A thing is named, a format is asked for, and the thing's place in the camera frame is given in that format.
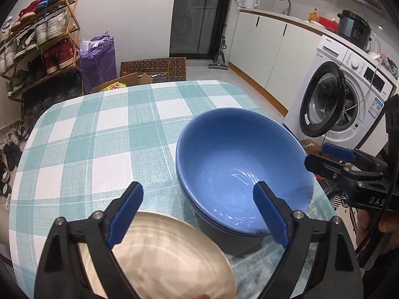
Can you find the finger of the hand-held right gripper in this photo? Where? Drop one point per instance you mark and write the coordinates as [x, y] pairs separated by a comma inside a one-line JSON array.
[[336, 152], [324, 166]]

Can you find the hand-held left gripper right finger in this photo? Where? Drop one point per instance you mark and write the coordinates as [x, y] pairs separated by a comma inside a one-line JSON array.
[[271, 218]]

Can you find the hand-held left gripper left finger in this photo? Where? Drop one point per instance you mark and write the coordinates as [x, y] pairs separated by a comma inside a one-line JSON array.
[[124, 218]]

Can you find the blue bowl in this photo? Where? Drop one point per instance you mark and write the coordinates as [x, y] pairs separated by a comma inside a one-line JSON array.
[[199, 207], [230, 155], [230, 244]]

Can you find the cream plate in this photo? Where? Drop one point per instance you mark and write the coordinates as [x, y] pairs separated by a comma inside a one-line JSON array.
[[171, 255]]

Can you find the person's right hand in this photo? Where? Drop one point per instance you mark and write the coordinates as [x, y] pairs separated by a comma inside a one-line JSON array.
[[389, 224]]

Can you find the person's left hand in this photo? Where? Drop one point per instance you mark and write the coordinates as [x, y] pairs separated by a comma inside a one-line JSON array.
[[199, 296]]

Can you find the small brown cardboard box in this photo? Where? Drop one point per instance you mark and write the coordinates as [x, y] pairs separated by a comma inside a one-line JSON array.
[[311, 146]]

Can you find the black white patterned rug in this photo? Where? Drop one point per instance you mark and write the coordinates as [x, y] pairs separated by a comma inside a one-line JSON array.
[[339, 201]]

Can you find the teal checked tablecloth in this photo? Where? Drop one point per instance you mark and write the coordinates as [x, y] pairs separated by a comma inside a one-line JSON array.
[[93, 149]]

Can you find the white washing machine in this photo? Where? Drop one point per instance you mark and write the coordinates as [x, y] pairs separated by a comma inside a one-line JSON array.
[[358, 68]]

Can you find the white base cabinets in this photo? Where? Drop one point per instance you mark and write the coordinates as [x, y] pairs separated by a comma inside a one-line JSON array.
[[268, 53]]

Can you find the black pressure cooker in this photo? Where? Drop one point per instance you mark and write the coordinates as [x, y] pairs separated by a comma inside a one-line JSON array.
[[353, 29]]

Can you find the scattered black white shoes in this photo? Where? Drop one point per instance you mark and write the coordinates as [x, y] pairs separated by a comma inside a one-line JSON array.
[[12, 155]]

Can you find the red box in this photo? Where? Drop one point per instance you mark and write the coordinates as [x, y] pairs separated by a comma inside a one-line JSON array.
[[327, 23]]

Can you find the yellow red snack pack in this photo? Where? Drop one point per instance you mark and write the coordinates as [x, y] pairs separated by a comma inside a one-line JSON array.
[[113, 86]]

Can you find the yellow bottle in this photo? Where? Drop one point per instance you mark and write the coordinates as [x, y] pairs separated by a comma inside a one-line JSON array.
[[313, 16]]

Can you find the open cardboard box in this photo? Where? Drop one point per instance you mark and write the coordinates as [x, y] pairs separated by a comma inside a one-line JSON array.
[[137, 79]]

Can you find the upright floor mop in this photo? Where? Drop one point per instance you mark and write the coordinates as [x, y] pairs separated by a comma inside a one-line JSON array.
[[219, 59]]

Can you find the patterned cardboard box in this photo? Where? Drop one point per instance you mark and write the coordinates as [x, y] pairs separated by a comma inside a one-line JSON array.
[[156, 67]]

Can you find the metal faucet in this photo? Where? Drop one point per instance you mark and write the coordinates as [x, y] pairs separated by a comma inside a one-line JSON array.
[[288, 4]]

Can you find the purple plastic bag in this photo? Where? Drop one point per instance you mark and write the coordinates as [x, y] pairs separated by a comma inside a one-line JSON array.
[[96, 65]]

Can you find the white electric kettle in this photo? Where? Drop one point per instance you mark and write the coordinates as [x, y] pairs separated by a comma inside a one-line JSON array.
[[251, 0]]

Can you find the wooden shoe rack with shoes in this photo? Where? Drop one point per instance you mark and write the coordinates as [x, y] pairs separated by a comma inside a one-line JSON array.
[[59, 53]]

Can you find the dark glass door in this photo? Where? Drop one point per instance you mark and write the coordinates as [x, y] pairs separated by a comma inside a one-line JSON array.
[[199, 15]]

